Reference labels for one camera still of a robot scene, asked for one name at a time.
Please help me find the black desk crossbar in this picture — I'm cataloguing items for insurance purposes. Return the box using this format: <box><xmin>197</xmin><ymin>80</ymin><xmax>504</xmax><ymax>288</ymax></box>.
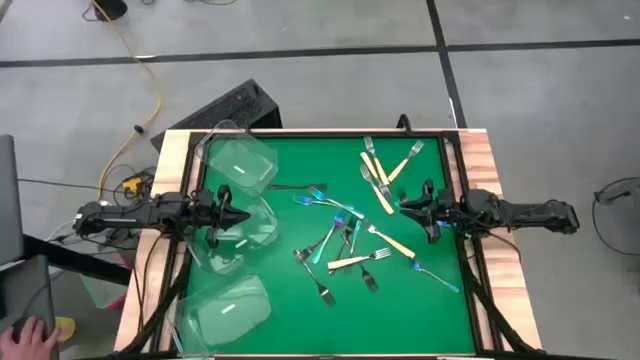
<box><xmin>20</xmin><ymin>233</ymin><xmax>134</xmax><ymax>287</ymax></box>

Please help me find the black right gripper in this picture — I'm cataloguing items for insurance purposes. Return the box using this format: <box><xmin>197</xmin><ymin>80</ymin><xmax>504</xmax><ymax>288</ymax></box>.
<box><xmin>398</xmin><ymin>178</ymin><xmax>467</xmax><ymax>246</ymax></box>

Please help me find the dark grey desk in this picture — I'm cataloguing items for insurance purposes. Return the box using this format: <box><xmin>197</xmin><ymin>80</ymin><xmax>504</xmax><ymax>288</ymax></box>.
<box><xmin>0</xmin><ymin>253</ymin><xmax>60</xmax><ymax>360</ymax></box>

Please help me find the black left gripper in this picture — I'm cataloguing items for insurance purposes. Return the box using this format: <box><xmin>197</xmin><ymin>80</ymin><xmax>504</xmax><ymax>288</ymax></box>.
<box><xmin>192</xmin><ymin>183</ymin><xmax>252</xmax><ymax>250</ymax></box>

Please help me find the person's hand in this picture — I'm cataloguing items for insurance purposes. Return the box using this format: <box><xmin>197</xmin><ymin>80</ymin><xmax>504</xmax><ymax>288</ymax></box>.
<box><xmin>0</xmin><ymin>315</ymin><xmax>62</xmax><ymax>360</ymax></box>

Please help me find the clear plastic bin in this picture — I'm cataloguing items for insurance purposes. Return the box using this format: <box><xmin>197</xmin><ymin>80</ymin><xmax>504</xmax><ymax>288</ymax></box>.
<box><xmin>168</xmin><ymin>273</ymin><xmax>274</xmax><ymax>359</ymax></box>
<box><xmin>183</xmin><ymin>194</ymin><xmax>280</xmax><ymax>277</ymax></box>
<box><xmin>193</xmin><ymin>118</ymin><xmax>280</xmax><ymax>198</ymax></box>

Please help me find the grey flat slab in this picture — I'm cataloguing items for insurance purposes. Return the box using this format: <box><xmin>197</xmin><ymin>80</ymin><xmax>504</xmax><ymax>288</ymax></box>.
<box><xmin>0</xmin><ymin>133</ymin><xmax>25</xmax><ymax>267</ymax></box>

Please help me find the black floor cable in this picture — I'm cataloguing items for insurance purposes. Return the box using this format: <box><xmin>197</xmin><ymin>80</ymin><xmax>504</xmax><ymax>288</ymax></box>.
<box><xmin>591</xmin><ymin>174</ymin><xmax>640</xmax><ymax>252</ymax></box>

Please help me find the yellow round disc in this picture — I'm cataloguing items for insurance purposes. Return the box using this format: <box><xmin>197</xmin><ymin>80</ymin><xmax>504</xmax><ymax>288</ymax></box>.
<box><xmin>53</xmin><ymin>316</ymin><xmax>77</xmax><ymax>344</ymax></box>

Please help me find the pile of mixed forks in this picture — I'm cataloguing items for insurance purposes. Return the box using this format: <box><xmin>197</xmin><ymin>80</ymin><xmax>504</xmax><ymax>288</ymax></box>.
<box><xmin>341</xmin><ymin>227</ymin><xmax>380</xmax><ymax>293</ymax></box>

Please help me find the yellow extension cable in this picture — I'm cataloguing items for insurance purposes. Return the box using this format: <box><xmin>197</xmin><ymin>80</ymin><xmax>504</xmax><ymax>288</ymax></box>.
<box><xmin>91</xmin><ymin>0</ymin><xmax>164</xmax><ymax>199</ymax></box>

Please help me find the black pedestal stand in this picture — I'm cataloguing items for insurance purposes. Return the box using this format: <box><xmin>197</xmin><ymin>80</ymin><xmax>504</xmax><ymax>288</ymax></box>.
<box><xmin>92</xmin><ymin>0</ymin><xmax>130</xmax><ymax>22</ymax></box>

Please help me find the green table mat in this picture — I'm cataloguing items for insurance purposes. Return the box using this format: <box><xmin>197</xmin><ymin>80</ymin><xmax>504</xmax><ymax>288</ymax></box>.
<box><xmin>177</xmin><ymin>135</ymin><xmax>476</xmax><ymax>355</ymax></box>

